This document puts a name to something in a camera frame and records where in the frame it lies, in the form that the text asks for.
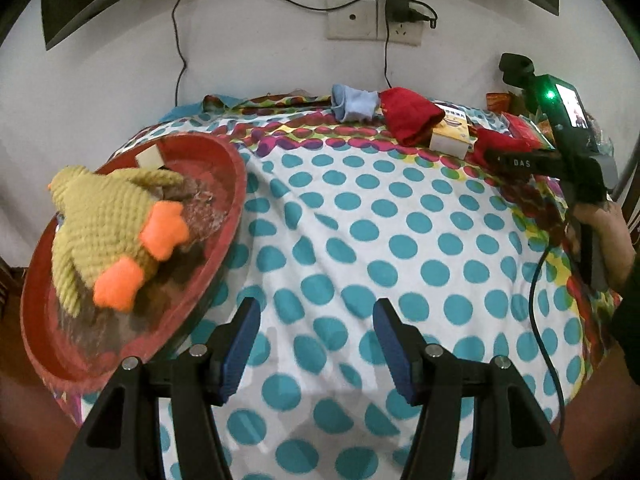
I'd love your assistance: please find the yellow knitted duck toy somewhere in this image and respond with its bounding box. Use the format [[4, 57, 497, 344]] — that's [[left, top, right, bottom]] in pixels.
[[48, 166, 190, 318]]

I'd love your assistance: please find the red cigarette box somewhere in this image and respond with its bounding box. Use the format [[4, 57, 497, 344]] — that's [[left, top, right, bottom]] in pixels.
[[134, 144, 165, 169]]

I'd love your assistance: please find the right hand of person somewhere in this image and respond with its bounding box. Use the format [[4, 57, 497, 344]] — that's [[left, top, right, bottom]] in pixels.
[[570, 200, 637, 294]]

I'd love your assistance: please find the red flat packet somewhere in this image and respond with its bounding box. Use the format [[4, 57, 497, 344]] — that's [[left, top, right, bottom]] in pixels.
[[502, 113, 552, 150]]

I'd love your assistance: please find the snack bags pile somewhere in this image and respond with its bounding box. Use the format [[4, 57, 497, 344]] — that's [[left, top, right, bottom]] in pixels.
[[486, 91, 556, 148]]

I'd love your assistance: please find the red rusty round tray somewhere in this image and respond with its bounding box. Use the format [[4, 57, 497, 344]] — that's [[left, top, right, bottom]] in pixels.
[[21, 132, 247, 394]]

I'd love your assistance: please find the red pouch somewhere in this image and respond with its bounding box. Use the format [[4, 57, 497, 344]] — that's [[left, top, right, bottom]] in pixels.
[[469, 127, 534, 170]]

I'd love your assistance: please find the yellow medicine box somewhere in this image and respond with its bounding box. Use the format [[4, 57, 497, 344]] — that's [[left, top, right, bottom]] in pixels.
[[430, 104, 474, 159]]

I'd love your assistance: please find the red folded cloth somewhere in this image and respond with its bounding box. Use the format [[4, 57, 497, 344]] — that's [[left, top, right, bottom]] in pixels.
[[380, 88, 445, 148]]

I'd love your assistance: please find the light blue folded sock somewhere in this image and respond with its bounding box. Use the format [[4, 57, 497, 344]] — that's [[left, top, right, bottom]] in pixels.
[[331, 84, 380, 122]]

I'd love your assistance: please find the colourful polka dot bedsheet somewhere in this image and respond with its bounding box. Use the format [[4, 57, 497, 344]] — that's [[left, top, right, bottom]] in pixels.
[[129, 98, 616, 479]]

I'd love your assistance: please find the black power adapter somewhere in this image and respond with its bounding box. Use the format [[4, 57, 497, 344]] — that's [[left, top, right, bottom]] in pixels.
[[385, 0, 410, 23]]

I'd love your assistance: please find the blue cloth under sheet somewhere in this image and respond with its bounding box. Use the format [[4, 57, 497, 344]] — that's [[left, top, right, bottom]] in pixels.
[[158, 94, 244, 122]]

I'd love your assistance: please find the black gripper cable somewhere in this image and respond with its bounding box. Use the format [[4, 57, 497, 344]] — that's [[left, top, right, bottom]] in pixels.
[[527, 238, 569, 441]]

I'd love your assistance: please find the white wall socket plate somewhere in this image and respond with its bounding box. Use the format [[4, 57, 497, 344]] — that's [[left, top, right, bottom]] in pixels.
[[326, 0, 425, 47]]

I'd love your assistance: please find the black adapter cable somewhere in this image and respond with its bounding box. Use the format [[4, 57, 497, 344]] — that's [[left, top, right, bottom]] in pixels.
[[233, 0, 440, 90]]

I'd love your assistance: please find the black cable on wall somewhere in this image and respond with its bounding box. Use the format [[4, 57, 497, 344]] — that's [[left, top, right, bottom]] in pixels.
[[170, 0, 199, 109]]

